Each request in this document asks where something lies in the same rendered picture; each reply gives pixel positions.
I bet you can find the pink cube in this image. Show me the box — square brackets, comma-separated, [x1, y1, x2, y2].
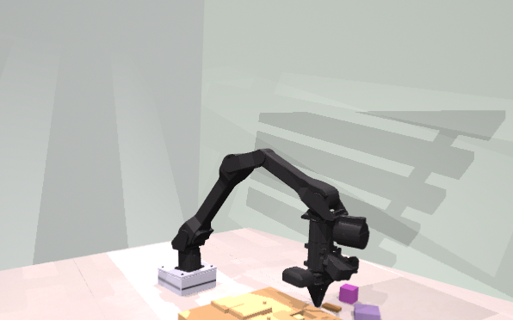
[339, 284, 359, 305]

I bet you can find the light purple block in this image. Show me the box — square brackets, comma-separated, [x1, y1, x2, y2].
[354, 304, 381, 320]

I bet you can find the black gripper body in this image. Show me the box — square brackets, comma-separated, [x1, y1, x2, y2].
[282, 239, 337, 288]

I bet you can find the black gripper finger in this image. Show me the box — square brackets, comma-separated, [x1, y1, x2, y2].
[307, 281, 327, 308]
[319, 277, 335, 307]

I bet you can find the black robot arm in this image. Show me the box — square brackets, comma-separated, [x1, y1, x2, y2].
[171, 149, 370, 282]

